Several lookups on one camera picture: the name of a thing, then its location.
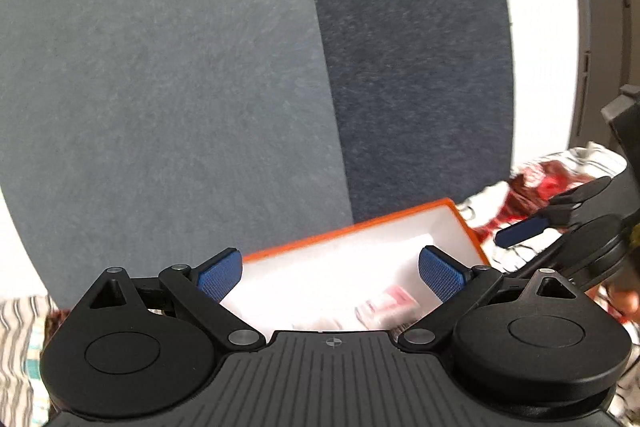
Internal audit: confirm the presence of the orange box with white inside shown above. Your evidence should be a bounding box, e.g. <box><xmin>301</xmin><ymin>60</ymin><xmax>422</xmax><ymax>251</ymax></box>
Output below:
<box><xmin>220</xmin><ymin>198</ymin><xmax>493</xmax><ymax>333</ymax></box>

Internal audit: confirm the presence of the dark grey felt panel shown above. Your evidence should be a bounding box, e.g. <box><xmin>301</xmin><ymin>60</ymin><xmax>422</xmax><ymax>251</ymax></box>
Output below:
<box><xmin>296</xmin><ymin>0</ymin><xmax>517</xmax><ymax>226</ymax></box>

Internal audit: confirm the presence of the striped cloth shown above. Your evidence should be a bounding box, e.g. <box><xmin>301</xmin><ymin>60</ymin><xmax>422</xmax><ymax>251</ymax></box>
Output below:
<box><xmin>0</xmin><ymin>294</ymin><xmax>61</xmax><ymax>427</ymax></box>

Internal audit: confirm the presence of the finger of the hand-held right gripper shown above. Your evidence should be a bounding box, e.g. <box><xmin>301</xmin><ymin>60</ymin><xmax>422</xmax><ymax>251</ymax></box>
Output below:
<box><xmin>494</xmin><ymin>176</ymin><xmax>615</xmax><ymax>249</ymax></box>
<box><xmin>502</xmin><ymin>227</ymin><xmax>581</xmax><ymax>280</ymax></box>

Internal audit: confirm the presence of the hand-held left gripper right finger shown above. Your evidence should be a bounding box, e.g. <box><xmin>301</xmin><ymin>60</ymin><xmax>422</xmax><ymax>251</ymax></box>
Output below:
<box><xmin>397</xmin><ymin>245</ymin><xmax>583</xmax><ymax>353</ymax></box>

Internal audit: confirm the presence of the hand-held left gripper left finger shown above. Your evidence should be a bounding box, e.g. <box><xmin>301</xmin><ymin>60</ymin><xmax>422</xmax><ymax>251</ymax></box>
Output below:
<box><xmin>72</xmin><ymin>247</ymin><xmax>266</xmax><ymax>352</ymax></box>

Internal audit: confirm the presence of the red and white printed blanket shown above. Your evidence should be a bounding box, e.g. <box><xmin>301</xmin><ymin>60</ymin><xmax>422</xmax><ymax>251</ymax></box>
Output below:
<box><xmin>457</xmin><ymin>142</ymin><xmax>640</xmax><ymax>427</ymax></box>

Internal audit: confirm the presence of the light grey felt panel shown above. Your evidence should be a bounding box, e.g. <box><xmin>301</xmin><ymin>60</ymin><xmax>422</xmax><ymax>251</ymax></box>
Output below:
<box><xmin>0</xmin><ymin>0</ymin><xmax>355</xmax><ymax>310</ymax></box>

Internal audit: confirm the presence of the grey door frame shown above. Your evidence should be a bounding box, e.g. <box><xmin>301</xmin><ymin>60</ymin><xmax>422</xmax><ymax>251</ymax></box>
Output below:
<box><xmin>564</xmin><ymin>0</ymin><xmax>640</xmax><ymax>154</ymax></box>

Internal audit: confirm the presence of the pink and red packet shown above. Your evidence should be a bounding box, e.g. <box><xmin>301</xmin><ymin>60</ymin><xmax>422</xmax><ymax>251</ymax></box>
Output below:
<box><xmin>354</xmin><ymin>284</ymin><xmax>422</xmax><ymax>331</ymax></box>

